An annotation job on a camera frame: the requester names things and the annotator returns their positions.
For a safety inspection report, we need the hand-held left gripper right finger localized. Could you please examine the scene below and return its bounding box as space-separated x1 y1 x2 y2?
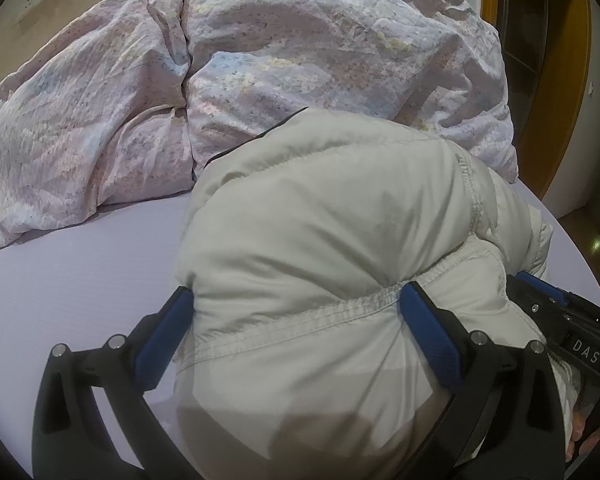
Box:
400 281 566 480

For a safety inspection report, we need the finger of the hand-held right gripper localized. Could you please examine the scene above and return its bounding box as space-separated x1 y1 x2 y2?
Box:
510 271 600 343

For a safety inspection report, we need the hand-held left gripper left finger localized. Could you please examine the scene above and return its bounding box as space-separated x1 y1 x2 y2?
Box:
32 286 196 480

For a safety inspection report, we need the white puffer jacket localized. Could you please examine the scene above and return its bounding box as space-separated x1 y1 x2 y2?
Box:
172 107 581 480

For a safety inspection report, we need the person's right hand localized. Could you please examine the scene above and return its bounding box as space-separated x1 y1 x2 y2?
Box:
569 397 600 466

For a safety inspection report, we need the lavender bed sheet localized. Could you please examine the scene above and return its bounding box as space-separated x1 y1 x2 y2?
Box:
0 180 600 480

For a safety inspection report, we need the dark glass pane door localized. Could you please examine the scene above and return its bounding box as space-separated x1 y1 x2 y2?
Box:
497 0 551 78

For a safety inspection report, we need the floral lilac duvet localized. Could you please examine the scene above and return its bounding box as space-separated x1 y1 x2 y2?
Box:
0 0 520 253

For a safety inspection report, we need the wooden door frame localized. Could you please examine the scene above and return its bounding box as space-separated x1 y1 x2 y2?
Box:
480 0 595 217

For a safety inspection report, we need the white wall socket plate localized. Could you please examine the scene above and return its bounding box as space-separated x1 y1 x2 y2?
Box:
14 0 48 22

